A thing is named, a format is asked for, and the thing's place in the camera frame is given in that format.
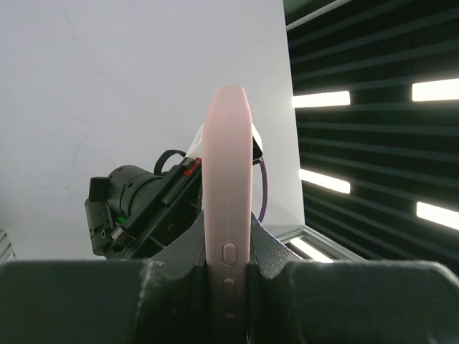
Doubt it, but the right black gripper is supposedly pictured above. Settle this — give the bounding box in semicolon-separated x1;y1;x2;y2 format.
85;150;202;259

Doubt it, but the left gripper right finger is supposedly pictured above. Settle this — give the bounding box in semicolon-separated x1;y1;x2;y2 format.
249;219;458;343

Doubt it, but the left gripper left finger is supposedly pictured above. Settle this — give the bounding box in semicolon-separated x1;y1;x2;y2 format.
1;218;208;343

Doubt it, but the phone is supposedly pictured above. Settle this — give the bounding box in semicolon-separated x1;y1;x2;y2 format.
202;85;252;343

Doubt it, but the ceiling light strip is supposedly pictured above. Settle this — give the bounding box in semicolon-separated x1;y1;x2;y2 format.
290;238;334;264
298;169;351;194
292;90;351;108
416;202;459;230
412;78;459;102

